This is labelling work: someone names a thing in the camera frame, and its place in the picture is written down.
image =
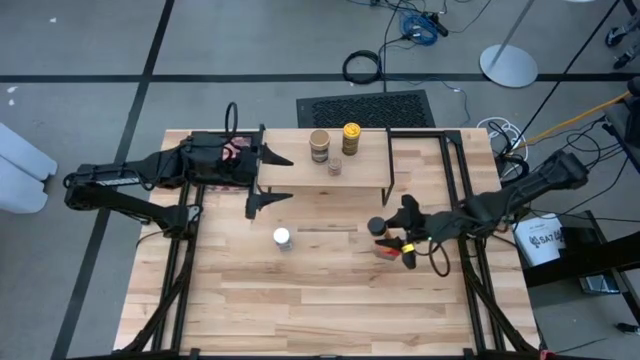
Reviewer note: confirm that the smoked paprika tin red lid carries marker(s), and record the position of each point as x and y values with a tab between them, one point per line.
387	251

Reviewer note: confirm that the white round stand base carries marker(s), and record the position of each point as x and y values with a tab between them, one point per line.
507	67

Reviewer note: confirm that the black side table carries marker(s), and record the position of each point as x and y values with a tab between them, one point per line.
590	260

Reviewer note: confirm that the furikake jar with tan lid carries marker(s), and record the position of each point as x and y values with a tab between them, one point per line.
320	142

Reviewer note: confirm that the black aluminium table frame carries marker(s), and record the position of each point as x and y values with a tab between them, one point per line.
178	310

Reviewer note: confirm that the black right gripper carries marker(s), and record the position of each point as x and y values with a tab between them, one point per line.
445	225

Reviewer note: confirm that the small saffron jar cork lid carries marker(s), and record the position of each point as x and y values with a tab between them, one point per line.
335	166

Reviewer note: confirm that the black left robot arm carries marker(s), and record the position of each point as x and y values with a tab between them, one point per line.
125	175

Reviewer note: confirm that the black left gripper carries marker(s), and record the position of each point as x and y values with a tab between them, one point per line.
200	160

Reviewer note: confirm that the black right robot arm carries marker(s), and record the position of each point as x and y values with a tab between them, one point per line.
540	182

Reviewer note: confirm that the grey wheeled cart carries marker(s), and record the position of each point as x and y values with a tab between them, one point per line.
627	125

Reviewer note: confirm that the white printed bucket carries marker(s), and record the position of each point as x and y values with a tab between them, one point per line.
537	245

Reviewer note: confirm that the white moulded floor object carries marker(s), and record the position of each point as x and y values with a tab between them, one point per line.
20	165

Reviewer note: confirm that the orange turmeric bottle black lid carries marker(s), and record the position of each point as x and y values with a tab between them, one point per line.
377	226

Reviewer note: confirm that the tablet with colourful picture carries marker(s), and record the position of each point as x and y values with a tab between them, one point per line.
235	149

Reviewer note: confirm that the bagel sesame jar white lid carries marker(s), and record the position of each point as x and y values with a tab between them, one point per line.
282	236

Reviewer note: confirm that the chili onion can yellow lid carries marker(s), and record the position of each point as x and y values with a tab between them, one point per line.
351	135

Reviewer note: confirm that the wooden shelf with black legs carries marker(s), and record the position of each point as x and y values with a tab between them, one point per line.
300	175

